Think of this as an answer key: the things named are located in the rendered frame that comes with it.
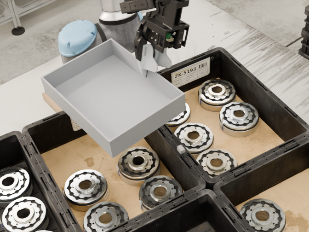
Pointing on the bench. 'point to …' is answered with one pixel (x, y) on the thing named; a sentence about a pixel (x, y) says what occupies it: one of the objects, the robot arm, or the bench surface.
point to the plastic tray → (113, 96)
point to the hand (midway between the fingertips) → (145, 70)
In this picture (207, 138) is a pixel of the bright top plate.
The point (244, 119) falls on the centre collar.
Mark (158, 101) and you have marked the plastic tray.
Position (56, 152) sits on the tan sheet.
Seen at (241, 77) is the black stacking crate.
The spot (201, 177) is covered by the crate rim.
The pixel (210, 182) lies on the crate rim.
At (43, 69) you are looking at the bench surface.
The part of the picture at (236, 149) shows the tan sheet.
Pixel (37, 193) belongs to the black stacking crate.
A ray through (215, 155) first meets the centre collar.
